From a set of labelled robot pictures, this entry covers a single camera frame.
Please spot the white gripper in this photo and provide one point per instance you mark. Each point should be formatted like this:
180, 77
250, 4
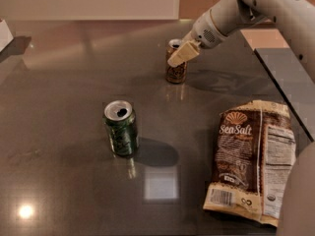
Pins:
204, 31

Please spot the orange soda can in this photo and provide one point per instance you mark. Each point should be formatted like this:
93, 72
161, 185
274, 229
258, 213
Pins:
174, 75

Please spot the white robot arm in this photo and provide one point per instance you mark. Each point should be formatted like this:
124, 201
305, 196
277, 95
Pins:
295, 19

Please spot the green soda can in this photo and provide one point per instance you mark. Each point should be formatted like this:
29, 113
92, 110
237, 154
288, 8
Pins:
120, 122

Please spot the sea salt chip bag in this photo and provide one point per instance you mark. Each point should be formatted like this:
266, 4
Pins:
254, 155

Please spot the white box at left edge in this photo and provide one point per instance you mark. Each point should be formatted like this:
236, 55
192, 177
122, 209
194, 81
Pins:
5, 35

